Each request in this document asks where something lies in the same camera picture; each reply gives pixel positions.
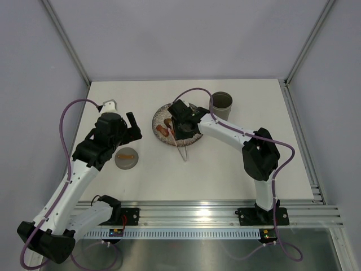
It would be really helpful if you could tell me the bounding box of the grey round lid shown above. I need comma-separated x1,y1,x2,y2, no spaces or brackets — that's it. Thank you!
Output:
115,147,139,170

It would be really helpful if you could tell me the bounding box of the grey cylindrical container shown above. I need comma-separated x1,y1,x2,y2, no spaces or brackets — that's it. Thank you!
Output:
209,91,233,121

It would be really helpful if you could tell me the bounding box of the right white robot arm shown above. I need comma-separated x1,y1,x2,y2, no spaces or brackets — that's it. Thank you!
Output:
168,104,280,225

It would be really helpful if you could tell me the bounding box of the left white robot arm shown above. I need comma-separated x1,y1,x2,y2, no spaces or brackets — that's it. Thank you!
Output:
17,112,142,264

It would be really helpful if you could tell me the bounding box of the brown mushroom piece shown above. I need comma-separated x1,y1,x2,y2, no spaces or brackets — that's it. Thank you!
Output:
164,119,172,129

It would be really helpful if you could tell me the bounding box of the brown meat piece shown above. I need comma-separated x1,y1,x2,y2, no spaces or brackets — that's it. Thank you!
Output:
156,125,169,137

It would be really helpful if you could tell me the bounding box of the plate with rice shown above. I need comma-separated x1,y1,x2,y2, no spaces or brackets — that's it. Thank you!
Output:
152,103,203,147

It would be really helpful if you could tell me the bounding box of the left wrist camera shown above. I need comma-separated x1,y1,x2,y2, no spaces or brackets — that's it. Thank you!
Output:
98,99,117,113

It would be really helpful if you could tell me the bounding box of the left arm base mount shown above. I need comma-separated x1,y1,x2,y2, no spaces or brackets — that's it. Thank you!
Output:
90,195,140,226

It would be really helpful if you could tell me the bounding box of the white slotted cable duct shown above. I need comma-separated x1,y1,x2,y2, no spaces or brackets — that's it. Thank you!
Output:
83,228,261,240

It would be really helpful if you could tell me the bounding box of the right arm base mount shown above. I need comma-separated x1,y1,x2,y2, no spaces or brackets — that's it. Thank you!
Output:
235,207,290,226

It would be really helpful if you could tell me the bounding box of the aluminium mounting rail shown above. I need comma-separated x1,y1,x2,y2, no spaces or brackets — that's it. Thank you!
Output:
122,200,344,228

